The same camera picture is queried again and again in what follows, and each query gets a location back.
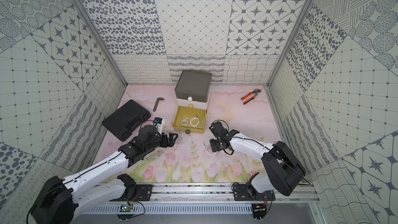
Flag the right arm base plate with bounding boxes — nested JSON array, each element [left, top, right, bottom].
[[231, 172, 276, 201]]

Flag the orange handled pliers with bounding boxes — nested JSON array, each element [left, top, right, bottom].
[[241, 89, 262, 105]]

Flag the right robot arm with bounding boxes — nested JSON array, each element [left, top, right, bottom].
[[209, 120, 306, 200]]

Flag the aluminium mounting rail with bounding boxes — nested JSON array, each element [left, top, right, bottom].
[[136, 183, 320, 204]]

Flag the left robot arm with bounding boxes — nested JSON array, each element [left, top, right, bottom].
[[27, 124, 178, 224]]

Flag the drawer cabinet frame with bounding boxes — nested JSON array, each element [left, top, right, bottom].
[[175, 69, 212, 103]]

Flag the dark hex key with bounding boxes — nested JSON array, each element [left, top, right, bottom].
[[152, 97, 164, 112]]

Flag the black plastic tool case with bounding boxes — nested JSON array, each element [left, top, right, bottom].
[[102, 100, 151, 142]]

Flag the yellow bottom drawer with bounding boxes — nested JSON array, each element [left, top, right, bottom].
[[173, 106, 207, 134]]

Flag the white drawer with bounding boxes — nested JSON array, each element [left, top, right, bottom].
[[177, 98, 208, 110]]

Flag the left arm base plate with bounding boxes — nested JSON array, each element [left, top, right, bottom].
[[117, 174, 153, 201]]

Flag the white earphones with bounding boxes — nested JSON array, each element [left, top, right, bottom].
[[178, 117, 190, 127], [204, 144, 214, 155], [188, 116, 203, 129]]

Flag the slotted cable duct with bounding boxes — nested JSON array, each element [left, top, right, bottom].
[[85, 203, 252, 215]]

